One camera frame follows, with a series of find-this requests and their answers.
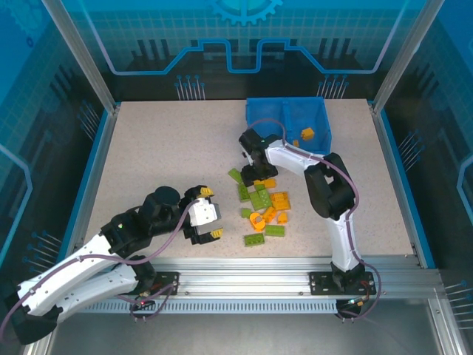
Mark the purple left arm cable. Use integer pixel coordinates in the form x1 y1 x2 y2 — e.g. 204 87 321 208
0 201 197 345

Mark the black base cable connector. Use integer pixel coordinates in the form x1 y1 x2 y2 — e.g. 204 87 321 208
131 294 158 322
336 295 374 322

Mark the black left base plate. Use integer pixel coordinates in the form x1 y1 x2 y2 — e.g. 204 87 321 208
149 271 181 297

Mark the orange round lego piece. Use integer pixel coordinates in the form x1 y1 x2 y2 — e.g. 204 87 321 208
248 211 266 232

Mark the aluminium frame post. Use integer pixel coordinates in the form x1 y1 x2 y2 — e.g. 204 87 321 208
371 0 444 114
40 0 121 115

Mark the blue divided plastic bin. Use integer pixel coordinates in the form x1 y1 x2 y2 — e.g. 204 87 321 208
245 96 333 156

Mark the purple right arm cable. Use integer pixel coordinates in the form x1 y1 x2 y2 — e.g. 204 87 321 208
242 118 381 319

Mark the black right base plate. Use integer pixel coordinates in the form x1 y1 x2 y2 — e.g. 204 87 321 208
309 271 377 296

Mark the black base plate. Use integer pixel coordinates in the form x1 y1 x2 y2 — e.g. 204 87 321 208
149 271 181 297
309 271 377 296

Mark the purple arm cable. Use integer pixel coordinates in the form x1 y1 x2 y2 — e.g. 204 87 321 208
242 118 381 319
0 201 197 345

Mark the long green lego brick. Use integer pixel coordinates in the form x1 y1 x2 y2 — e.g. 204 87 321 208
242 233 267 247

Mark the slotted grey cable duct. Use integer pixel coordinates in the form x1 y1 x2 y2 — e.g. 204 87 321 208
73 298 341 315

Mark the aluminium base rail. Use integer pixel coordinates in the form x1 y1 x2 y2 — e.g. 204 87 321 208
66 254 443 301

